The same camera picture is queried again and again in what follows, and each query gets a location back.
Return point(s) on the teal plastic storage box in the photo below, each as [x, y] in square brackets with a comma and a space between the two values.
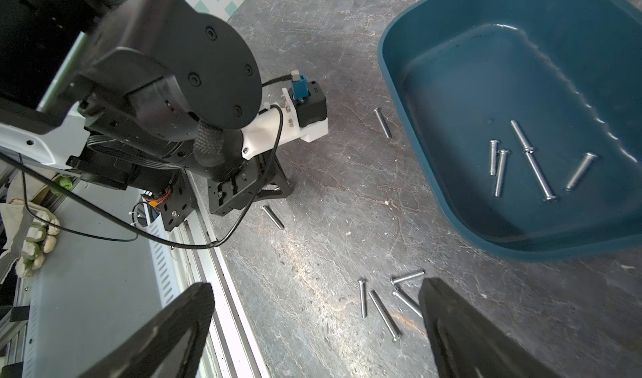
[525, 116]

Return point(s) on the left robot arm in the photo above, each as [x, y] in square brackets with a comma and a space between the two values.
[137, 93]

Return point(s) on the silver screw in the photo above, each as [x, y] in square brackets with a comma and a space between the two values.
[502, 162]
[273, 217]
[407, 276]
[385, 315]
[407, 300]
[527, 146]
[382, 120]
[548, 193]
[493, 157]
[362, 297]
[583, 167]

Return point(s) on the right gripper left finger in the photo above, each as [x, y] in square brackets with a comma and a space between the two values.
[171, 344]

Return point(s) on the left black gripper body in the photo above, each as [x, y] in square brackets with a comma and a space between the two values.
[253, 180]

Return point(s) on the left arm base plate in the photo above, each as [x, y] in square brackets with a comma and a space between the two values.
[176, 203]

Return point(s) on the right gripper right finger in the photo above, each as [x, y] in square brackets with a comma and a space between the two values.
[465, 343]

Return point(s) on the white work glove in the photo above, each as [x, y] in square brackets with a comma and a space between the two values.
[27, 239]

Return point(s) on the aluminium front rail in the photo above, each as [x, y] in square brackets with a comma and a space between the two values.
[231, 348]

